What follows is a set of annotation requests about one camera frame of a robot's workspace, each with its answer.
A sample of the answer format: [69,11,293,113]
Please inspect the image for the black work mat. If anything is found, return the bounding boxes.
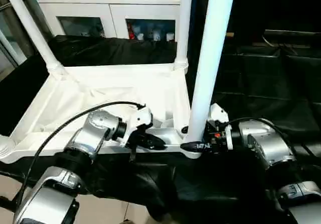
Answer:
[0,34,321,223]

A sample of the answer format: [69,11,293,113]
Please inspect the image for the red bottle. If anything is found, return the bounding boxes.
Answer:
[127,25,137,41]

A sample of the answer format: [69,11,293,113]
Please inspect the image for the dark low shelf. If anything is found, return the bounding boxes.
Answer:
[263,29,321,46]

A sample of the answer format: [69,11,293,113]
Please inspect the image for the white cabinet with glass doors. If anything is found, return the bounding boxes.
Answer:
[36,0,182,42]

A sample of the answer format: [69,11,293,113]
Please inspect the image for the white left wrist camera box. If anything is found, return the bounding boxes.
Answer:
[122,105,155,149]

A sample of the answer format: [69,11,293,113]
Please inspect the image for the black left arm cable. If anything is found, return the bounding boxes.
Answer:
[13,101,147,210]

